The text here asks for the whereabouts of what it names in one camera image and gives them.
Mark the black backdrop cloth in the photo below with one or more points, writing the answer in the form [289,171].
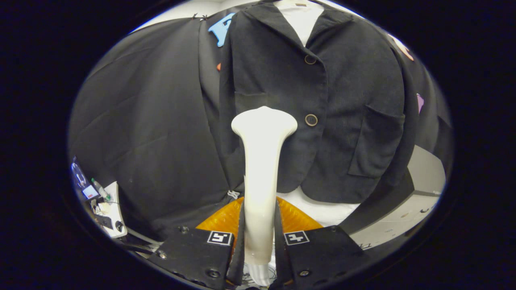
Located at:
[153,121]

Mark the white shirt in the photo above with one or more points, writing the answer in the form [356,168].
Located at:
[302,20]

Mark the grey cabinet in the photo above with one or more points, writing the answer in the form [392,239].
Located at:
[423,169]

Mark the black suit jacket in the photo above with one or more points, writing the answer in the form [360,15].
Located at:
[354,80]

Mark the white plastic box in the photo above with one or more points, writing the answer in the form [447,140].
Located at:
[115,209]

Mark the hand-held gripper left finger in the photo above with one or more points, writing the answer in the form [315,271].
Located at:
[193,253]

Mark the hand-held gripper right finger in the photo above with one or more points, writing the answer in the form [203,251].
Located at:
[318,253]

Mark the green marker pen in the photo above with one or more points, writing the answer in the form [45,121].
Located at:
[100,189]

